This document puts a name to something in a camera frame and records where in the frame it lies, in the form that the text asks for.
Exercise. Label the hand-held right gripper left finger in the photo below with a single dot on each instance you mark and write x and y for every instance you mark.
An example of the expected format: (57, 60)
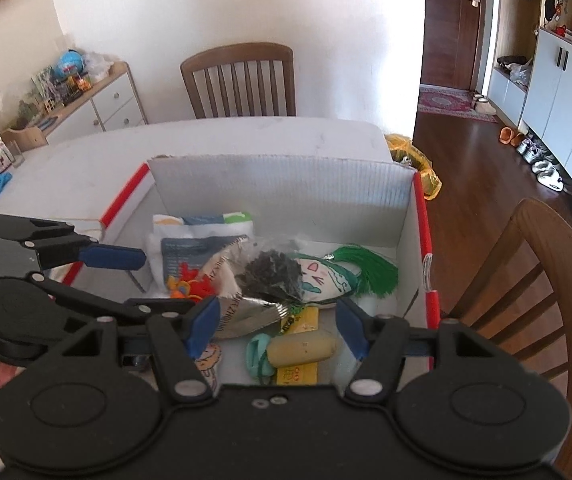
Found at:
(205, 325)

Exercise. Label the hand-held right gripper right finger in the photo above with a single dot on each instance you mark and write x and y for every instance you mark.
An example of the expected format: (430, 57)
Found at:
(351, 330)

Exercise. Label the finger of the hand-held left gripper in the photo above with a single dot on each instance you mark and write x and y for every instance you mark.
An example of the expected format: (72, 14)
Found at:
(90, 305)
(113, 257)

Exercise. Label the small painted face charm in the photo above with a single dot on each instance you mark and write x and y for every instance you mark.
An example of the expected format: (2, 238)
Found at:
(210, 360)

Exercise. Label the red orange charm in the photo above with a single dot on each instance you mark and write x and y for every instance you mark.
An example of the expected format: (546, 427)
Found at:
(193, 287)

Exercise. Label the small yellow box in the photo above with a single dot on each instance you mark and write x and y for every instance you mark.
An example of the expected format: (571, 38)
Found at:
(308, 320)

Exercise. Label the beige corn shaped toy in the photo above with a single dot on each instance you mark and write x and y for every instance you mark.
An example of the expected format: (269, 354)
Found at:
(301, 350)

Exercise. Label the green haired face doll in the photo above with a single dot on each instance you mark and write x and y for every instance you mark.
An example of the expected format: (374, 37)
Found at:
(316, 277)

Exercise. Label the crinkled foil packet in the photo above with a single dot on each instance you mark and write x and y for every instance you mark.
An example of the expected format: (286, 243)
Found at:
(266, 275)

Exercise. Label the white colourful print packet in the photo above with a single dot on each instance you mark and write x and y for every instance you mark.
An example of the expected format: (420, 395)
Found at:
(200, 225)

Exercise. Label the red cardboard box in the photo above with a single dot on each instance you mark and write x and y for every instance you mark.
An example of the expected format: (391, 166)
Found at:
(291, 195)

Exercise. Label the clear drinking glass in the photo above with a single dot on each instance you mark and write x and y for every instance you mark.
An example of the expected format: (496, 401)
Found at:
(15, 155)

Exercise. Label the wooden desk organizer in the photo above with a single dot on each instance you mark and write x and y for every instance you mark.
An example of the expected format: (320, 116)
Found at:
(25, 137)

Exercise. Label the white wooden sideboard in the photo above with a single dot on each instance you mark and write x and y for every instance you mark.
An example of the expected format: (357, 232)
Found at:
(115, 100)

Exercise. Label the yellow plastic bag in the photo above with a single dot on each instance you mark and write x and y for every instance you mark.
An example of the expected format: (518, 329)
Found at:
(416, 160)

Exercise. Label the clear plastic bag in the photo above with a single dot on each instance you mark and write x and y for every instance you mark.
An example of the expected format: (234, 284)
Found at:
(98, 65)

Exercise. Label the blue globe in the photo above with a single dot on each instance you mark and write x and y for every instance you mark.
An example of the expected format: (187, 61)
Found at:
(70, 61)

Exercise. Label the wooden dining chair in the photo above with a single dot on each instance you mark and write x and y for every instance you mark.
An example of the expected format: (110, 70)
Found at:
(541, 220)
(236, 52)

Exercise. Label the patterned red doormat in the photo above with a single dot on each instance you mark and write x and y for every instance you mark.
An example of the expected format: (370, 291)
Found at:
(446, 102)

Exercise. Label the orange slippers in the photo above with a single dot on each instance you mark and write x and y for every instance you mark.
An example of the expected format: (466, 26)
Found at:
(508, 136)

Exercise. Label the white sneakers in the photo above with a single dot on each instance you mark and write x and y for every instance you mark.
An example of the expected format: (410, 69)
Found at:
(548, 175)

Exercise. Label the grey sneakers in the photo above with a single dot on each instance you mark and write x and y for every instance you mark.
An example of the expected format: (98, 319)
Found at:
(531, 150)

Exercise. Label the beige slippers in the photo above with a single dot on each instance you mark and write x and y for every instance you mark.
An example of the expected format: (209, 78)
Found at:
(483, 105)

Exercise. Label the grey plastic bag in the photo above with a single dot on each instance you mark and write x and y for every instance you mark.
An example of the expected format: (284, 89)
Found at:
(521, 72)

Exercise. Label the brown entrance door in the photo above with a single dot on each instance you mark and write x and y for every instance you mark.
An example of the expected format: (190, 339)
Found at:
(446, 35)

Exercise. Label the tall white wardrobe cabinet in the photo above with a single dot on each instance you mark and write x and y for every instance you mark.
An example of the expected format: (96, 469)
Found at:
(566, 100)

